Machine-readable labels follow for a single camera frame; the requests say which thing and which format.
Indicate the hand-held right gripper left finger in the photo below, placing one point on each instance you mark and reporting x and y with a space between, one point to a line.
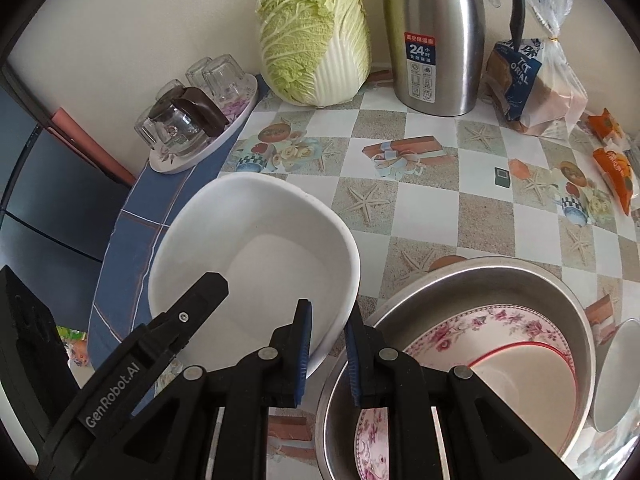
302 355

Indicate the red patterned white bowl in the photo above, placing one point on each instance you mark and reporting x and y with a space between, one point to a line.
525 400

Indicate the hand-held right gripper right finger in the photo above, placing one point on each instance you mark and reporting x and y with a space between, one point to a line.
352 355

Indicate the white oval tray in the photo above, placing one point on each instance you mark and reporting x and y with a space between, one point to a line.
180 162

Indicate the napa cabbage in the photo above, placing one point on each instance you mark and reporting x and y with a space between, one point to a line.
315 35

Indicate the large stainless steel basin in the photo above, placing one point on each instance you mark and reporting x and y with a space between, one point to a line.
500 282

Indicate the colourful floral cloth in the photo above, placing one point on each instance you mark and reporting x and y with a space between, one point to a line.
75 347

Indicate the salmon pink board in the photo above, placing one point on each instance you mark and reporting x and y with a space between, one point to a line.
90 145

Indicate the dark grey cabinet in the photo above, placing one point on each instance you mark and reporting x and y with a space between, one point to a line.
45 210

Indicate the pink floral plate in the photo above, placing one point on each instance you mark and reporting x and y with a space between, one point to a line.
500 317

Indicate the orange snack packet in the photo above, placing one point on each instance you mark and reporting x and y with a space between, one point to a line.
616 175
605 125

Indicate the bagged sliced bread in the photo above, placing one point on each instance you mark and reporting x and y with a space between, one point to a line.
530 105

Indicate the stainless steel thermos jug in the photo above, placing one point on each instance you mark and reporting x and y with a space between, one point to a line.
440 20

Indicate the small clear drinking glass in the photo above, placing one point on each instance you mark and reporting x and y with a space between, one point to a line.
169 89
225 77
197 71
145 127

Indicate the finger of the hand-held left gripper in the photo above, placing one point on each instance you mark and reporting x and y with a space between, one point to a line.
192 307

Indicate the glass teapot brown lid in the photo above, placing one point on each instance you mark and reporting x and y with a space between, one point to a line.
182 117

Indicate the floral white bowl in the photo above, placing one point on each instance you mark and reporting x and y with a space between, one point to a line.
617 380

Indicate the white square bowl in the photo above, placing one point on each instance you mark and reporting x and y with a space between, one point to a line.
265 240

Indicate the checkered printed tablecloth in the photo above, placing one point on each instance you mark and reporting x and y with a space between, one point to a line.
400 125

